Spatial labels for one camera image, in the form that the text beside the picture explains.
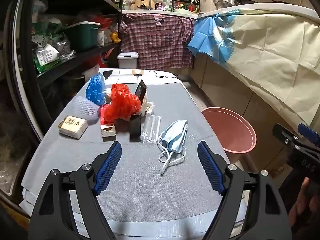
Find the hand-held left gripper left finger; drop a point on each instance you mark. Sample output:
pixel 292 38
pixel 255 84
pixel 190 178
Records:
pixel 108 167

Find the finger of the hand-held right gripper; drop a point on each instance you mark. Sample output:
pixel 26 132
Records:
pixel 308 131
pixel 285 135

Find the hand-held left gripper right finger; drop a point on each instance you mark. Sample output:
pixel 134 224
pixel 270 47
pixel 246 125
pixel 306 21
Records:
pixel 210 170

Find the red and white carton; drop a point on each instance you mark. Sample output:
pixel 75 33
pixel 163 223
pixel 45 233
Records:
pixel 108 131

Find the pink plastic bucket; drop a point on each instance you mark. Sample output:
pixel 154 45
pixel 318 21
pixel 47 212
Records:
pixel 230 130

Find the black small box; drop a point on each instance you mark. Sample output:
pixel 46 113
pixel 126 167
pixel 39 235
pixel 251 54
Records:
pixel 135 127

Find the blue face mask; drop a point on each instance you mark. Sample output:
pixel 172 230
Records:
pixel 175 135

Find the beige tissue pack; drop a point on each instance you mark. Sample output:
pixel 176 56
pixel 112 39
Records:
pixel 72 127

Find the clear plastic packaging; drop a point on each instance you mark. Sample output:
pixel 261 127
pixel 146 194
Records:
pixel 150 130

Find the white foam fruit net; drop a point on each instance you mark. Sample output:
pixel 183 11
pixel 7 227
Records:
pixel 83 108

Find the red plastic bag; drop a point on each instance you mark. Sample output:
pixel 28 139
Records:
pixel 122 102

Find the small white tissue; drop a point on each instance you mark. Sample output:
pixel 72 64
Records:
pixel 148 107

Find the blue plastic bag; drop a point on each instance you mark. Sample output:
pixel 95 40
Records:
pixel 96 90

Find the black foil packet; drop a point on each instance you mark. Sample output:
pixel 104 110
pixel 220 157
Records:
pixel 140 90

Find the person's right hand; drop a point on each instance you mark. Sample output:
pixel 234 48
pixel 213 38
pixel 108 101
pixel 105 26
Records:
pixel 301 202

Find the beige base cabinets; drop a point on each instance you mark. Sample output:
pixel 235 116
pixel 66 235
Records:
pixel 225 87

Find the cream and blue tablecloth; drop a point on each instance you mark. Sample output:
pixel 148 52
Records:
pixel 262 50

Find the white lidded bin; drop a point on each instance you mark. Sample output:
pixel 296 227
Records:
pixel 127 61

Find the black shelf rack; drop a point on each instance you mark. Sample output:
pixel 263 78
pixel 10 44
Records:
pixel 75 61

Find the green and white food bag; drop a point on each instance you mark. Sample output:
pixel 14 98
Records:
pixel 45 57

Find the white labelled jar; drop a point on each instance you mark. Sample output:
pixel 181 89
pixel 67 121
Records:
pixel 100 37

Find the green storage box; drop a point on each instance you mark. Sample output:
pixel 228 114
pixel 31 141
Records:
pixel 82 37

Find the red plaid shirt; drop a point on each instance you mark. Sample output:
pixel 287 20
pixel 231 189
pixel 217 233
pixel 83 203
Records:
pixel 155 40

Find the metal strainer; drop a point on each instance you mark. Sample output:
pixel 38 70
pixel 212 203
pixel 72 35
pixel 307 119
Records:
pixel 223 5

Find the red bag on shelf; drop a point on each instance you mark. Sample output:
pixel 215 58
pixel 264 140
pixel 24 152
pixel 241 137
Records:
pixel 103 22

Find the black spice rack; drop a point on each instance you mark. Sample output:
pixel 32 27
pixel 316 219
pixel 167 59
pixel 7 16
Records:
pixel 185 3

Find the pink bottle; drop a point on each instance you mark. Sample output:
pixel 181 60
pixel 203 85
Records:
pixel 160 6

